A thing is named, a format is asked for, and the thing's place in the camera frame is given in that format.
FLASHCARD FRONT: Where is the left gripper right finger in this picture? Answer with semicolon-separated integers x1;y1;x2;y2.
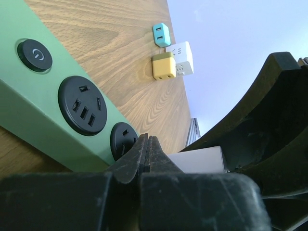
139;136;271;231

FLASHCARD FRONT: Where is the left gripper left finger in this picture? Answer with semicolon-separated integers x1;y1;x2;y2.
0;134;147;231

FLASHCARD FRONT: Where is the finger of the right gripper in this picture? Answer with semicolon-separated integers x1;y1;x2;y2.
186;51;308;231

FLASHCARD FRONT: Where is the white charger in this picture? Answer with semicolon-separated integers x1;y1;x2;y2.
167;146;229;174

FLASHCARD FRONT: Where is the white cube adapter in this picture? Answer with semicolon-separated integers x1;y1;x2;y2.
165;41;194;76

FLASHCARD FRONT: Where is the green power strip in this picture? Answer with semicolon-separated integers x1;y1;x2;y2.
0;0;127;172

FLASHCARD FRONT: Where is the yellow usb charger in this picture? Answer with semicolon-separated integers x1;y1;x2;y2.
152;52;176;81

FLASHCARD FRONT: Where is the teal usb charger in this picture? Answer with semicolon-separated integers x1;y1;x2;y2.
152;23;171;48

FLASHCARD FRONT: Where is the aluminium frame rail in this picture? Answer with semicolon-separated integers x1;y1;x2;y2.
185;118;201;147

